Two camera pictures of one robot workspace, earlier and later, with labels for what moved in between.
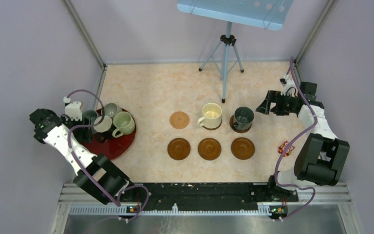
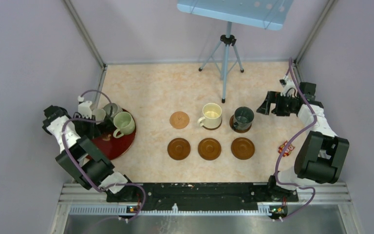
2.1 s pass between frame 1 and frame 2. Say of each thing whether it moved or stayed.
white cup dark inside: moved
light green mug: stayed
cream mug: stayed
